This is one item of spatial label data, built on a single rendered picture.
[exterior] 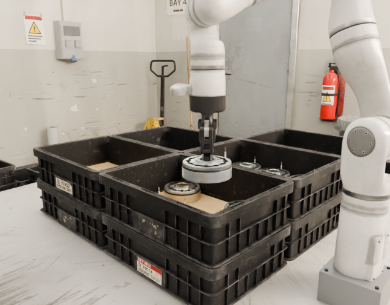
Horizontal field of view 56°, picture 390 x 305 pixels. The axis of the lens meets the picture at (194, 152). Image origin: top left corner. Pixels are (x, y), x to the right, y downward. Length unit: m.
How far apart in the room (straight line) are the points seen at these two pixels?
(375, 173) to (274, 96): 3.61
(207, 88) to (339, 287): 0.49
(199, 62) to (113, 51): 4.27
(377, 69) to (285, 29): 3.50
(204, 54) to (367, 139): 0.35
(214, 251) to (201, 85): 0.32
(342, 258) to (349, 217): 0.09
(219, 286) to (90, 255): 0.41
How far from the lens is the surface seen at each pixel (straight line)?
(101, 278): 0.96
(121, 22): 5.10
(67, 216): 1.20
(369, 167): 0.78
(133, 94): 5.20
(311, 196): 1.03
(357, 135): 0.78
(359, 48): 0.81
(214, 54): 0.74
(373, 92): 0.84
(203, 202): 1.02
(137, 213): 0.87
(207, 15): 0.73
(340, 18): 0.84
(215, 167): 0.72
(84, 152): 1.40
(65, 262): 1.06
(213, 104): 0.74
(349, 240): 0.84
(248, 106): 4.53
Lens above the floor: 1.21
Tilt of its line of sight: 14 degrees down
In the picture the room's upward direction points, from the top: straight up
